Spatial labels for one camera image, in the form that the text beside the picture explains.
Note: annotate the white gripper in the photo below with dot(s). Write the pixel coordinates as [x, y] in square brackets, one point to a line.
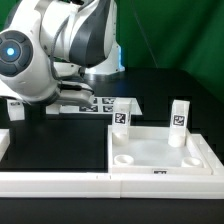
[71, 93]

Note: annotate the white square table top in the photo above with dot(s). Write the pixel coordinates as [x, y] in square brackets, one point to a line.
[148, 152]

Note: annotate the white front fence bar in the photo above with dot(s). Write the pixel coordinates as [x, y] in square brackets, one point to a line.
[92, 185]

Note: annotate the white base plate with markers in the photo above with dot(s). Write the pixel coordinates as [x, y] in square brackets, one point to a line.
[101, 105]

